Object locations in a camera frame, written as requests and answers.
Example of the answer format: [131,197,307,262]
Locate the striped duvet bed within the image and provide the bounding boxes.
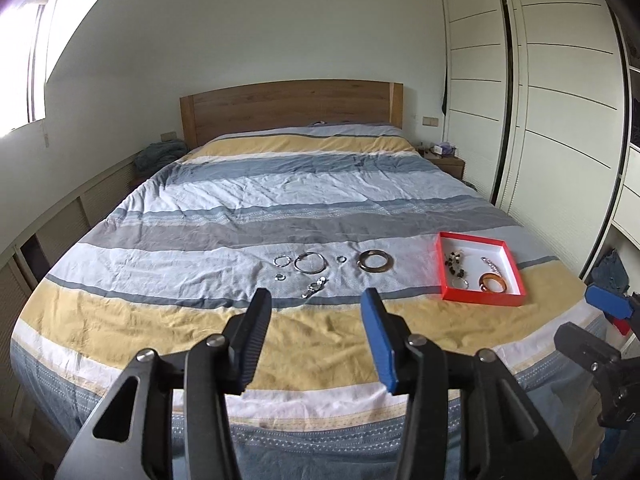
[10,122,608,480]

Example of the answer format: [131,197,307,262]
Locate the dark bead necklace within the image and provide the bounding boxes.
[444,250,469,278]

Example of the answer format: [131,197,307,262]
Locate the brown bangle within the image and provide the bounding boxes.
[357,249,396,274]

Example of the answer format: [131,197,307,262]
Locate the wooden nightstand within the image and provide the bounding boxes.
[417,146,467,180]

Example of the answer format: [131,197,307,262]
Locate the low white wall cabinet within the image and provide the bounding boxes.
[0,152,143,311]

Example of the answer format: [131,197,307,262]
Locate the wooden headboard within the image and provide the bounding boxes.
[179,80,404,151]

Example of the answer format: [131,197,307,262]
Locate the blue-grey crumpled cloth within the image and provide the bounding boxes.
[134,140,188,173]

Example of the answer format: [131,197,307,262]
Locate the white sliding wardrobe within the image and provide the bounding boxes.
[438,0,640,286]

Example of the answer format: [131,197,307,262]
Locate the window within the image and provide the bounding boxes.
[0,0,62,133]

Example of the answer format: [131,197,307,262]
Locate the large silver hoop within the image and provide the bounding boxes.
[294,252,328,275]

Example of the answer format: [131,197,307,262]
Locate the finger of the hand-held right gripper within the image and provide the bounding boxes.
[554,323,623,367]
[586,284,640,333]

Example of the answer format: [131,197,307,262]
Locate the folded blue jeans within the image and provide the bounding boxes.
[590,249,632,292]

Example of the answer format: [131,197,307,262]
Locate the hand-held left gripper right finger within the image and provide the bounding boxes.
[361,287,576,480]

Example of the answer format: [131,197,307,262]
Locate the orange bangle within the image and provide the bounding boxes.
[478,272,509,293]

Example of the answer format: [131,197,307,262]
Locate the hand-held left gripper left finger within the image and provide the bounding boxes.
[54,287,273,480]

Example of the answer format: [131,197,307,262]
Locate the red jewelry box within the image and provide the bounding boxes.
[434,231,528,307]

